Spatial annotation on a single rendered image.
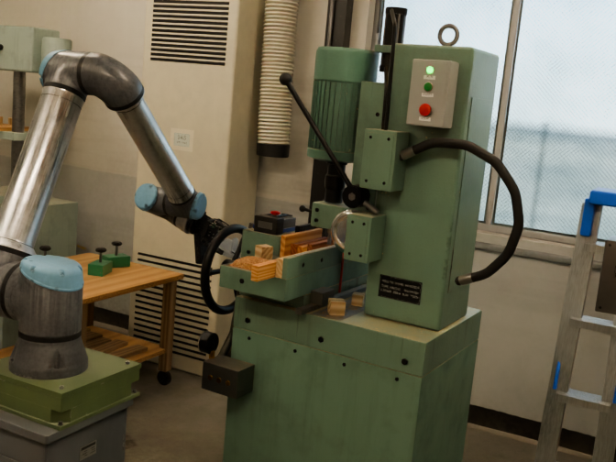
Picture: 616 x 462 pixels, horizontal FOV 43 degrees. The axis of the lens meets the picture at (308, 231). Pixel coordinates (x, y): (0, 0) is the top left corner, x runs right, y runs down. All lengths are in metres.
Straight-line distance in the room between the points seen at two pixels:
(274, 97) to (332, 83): 1.45
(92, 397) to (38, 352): 0.17
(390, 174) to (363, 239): 0.18
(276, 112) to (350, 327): 1.75
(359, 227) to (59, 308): 0.76
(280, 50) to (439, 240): 1.80
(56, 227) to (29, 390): 2.35
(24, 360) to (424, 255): 1.02
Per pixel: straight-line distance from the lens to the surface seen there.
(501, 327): 3.49
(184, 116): 3.73
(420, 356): 1.98
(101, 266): 3.48
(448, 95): 1.95
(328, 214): 2.24
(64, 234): 4.34
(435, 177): 2.01
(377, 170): 1.98
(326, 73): 2.18
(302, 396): 2.17
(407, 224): 2.05
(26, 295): 2.01
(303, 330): 2.11
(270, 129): 3.61
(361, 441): 2.12
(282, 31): 3.63
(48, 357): 2.02
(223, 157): 3.61
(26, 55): 4.14
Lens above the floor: 1.36
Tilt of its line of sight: 10 degrees down
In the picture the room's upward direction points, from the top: 5 degrees clockwise
